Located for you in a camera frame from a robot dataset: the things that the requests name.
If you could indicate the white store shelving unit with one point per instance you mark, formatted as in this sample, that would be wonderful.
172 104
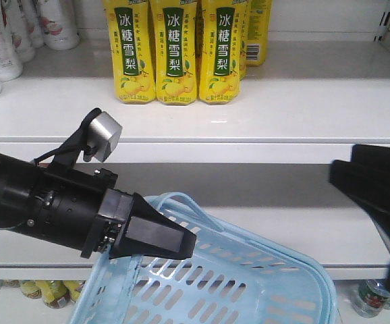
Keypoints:
260 161

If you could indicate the yellow pear drink bottle middle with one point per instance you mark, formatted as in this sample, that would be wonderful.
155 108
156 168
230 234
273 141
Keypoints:
175 55

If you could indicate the light blue plastic basket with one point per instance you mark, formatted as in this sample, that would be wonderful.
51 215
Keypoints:
233 276

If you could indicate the yellow pear drink bottle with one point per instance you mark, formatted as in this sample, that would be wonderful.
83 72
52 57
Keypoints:
129 35
175 55
220 53

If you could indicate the yellow pear drink bottle right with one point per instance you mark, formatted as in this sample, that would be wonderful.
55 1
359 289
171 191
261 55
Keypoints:
220 53

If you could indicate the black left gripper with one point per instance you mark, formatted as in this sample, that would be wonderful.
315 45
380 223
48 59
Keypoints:
85 212

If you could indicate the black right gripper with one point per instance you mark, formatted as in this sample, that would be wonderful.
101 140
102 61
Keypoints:
369 188

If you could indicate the yellow pear drink bottle left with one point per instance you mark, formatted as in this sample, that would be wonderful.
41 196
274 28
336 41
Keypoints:
129 35

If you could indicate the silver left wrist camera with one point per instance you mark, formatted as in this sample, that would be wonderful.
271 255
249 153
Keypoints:
102 135

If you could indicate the white peach drink bottle right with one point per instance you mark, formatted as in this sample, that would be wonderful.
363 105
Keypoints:
58 23

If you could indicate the white peach drink bottle middle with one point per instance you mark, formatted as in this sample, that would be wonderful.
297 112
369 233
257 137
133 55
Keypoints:
6 44

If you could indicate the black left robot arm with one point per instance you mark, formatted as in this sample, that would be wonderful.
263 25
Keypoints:
17 181

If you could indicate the yellow lemon tea bottle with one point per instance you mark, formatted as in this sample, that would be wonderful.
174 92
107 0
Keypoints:
54 294
75 288
30 289

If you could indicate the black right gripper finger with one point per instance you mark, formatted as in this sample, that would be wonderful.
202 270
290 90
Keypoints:
377 157

